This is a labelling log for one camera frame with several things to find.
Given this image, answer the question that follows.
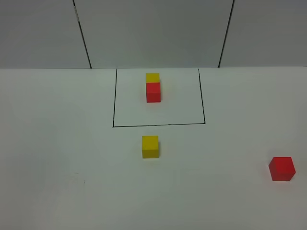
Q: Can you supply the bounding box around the template red cube block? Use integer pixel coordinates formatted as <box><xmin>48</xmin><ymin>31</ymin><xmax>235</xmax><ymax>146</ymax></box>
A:
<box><xmin>146</xmin><ymin>82</ymin><xmax>161</xmax><ymax>103</ymax></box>

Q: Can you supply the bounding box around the template yellow cube block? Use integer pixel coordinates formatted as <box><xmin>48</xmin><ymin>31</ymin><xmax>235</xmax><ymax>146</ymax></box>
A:
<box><xmin>146</xmin><ymin>73</ymin><xmax>160</xmax><ymax>83</ymax></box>

